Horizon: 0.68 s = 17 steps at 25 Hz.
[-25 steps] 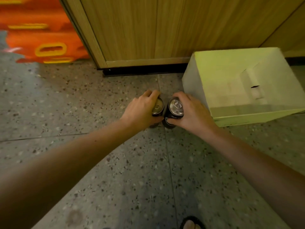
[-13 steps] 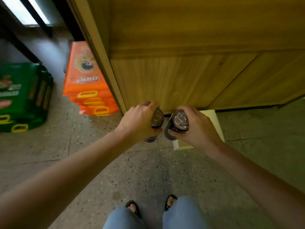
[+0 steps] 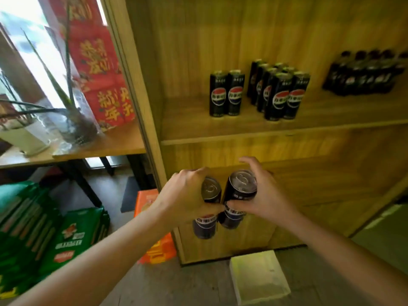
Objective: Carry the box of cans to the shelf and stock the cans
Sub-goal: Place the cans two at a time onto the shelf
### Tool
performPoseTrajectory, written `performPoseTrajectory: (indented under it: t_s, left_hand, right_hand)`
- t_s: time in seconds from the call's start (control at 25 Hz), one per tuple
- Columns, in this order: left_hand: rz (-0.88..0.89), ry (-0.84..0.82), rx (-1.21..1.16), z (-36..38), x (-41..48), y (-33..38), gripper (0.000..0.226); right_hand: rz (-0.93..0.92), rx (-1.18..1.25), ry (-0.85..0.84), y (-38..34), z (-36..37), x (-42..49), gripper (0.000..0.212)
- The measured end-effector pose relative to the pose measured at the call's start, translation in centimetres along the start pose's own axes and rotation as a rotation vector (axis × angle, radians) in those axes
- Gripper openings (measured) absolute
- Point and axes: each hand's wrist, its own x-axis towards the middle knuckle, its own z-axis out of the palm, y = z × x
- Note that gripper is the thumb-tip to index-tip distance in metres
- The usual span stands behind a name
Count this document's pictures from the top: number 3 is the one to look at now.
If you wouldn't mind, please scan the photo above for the stack of green bags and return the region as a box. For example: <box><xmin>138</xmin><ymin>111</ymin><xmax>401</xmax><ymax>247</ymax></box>
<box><xmin>0</xmin><ymin>181</ymin><xmax>111</xmax><ymax>300</ymax></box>

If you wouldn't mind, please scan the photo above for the person's left hand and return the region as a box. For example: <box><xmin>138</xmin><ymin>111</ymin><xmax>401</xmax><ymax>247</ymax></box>
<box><xmin>152</xmin><ymin>167</ymin><xmax>225</xmax><ymax>227</ymax></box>

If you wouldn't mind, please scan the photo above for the wooden shelf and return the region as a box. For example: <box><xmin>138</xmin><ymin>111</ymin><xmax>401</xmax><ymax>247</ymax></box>
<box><xmin>102</xmin><ymin>0</ymin><xmax>408</xmax><ymax>266</ymax></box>

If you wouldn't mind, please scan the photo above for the clear glass vase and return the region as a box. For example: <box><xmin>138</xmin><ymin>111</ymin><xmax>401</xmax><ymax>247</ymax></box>
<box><xmin>44</xmin><ymin>27</ymin><xmax>104</xmax><ymax>147</ymax></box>

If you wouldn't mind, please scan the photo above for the red box gold print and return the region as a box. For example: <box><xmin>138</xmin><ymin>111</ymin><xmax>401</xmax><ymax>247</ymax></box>
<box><xmin>68</xmin><ymin>24</ymin><xmax>121</xmax><ymax>83</ymax></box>
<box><xmin>48</xmin><ymin>0</ymin><xmax>104</xmax><ymax>28</ymax></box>
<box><xmin>81</xmin><ymin>78</ymin><xmax>136</xmax><ymax>131</ymax></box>

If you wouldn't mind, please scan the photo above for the potted green plant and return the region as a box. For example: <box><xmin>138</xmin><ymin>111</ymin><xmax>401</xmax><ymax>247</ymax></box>
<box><xmin>0</xmin><ymin>0</ymin><xmax>108</xmax><ymax>125</ymax></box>

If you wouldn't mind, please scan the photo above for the white plant pot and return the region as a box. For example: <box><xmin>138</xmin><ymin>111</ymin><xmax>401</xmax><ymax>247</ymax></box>
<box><xmin>0</xmin><ymin>119</ymin><xmax>51</xmax><ymax>156</ymax></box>

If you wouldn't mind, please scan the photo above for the group of dark soda bottles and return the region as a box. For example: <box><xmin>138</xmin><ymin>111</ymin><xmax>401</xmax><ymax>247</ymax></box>
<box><xmin>322</xmin><ymin>49</ymin><xmax>408</xmax><ymax>96</ymax></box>

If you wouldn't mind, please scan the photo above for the person's right hand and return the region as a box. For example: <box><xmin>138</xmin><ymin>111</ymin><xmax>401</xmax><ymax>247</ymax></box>
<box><xmin>227</xmin><ymin>156</ymin><xmax>300</xmax><ymax>227</ymax></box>

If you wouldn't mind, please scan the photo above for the white cardboard box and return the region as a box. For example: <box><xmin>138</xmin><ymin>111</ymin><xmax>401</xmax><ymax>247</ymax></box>
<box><xmin>229</xmin><ymin>250</ymin><xmax>291</xmax><ymax>306</ymax></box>

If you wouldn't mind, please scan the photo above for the stack of orange plastic packs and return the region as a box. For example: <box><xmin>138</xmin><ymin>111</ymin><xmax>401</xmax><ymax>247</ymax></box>
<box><xmin>133</xmin><ymin>189</ymin><xmax>178</xmax><ymax>265</ymax></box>

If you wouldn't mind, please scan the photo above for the long leaf green plant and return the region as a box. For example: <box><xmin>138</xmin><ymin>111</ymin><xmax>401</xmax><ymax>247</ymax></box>
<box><xmin>0</xmin><ymin>3</ymin><xmax>83</xmax><ymax>120</ymax></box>

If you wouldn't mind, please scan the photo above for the small wooden table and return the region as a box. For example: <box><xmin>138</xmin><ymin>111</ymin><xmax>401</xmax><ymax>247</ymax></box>
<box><xmin>0</xmin><ymin>119</ymin><xmax>150</xmax><ymax>208</ymax></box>

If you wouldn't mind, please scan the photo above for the person's left forearm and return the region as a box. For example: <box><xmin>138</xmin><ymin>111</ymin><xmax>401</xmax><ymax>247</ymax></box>
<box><xmin>9</xmin><ymin>204</ymin><xmax>175</xmax><ymax>306</ymax></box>

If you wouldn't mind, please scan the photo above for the person's right forearm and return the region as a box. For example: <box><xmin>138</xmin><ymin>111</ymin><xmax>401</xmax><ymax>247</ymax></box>
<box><xmin>282</xmin><ymin>212</ymin><xmax>408</xmax><ymax>306</ymax></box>

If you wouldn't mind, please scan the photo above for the group of black cola cans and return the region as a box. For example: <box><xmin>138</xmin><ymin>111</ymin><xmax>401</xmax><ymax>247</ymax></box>
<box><xmin>247</xmin><ymin>59</ymin><xmax>312</xmax><ymax>122</ymax></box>

